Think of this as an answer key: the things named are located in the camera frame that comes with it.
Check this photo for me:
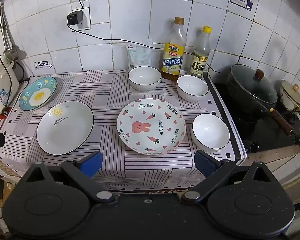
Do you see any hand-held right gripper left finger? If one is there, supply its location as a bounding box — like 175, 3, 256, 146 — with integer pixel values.
21, 151, 115, 203

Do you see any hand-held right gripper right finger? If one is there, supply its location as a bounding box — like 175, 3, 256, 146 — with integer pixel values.
181, 151, 278, 204

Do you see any white bowl with dark rim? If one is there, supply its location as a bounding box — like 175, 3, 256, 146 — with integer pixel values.
176, 75, 209, 102
128, 66, 162, 92
191, 113, 230, 153

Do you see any white plate with sun print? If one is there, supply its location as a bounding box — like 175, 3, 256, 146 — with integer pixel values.
36, 101, 94, 155

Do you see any white rice cooker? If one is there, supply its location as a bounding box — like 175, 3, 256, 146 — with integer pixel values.
0, 54, 20, 118

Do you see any black gas stove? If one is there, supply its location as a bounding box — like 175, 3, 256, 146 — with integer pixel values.
210, 80, 300, 153

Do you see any blue fried egg print plate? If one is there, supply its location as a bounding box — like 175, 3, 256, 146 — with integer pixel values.
18, 77, 58, 111

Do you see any striped tablecloth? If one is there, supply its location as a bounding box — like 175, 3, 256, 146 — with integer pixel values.
0, 69, 237, 193

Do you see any pink bunny carrot print plate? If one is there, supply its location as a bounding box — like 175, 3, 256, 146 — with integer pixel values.
116, 98, 187, 156

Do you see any black wok with glass lid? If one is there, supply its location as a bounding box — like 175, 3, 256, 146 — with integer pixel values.
226, 64, 297, 137

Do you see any clear vinegar bottle yellow cap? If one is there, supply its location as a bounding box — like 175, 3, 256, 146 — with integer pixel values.
189, 25, 212, 78

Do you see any hanging metal ladle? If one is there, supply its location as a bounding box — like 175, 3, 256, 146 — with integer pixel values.
0, 2, 20, 60

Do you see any cooking wine bottle yellow label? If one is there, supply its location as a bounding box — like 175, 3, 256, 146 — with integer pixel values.
161, 17, 187, 82

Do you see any white seasoning bag red logo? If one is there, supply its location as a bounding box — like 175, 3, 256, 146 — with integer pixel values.
125, 43, 138, 71

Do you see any clear plastic bag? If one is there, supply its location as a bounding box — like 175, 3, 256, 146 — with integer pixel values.
136, 39, 154, 68

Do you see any black power adapter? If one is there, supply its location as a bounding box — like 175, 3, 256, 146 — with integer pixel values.
67, 10, 84, 27

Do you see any small white wall sticker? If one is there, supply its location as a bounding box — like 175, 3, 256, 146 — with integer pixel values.
32, 60, 53, 69

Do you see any white wall socket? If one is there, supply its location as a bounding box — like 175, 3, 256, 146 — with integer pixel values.
77, 6, 92, 30

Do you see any purple and white wall sticker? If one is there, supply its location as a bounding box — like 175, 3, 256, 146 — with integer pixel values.
229, 0, 254, 12

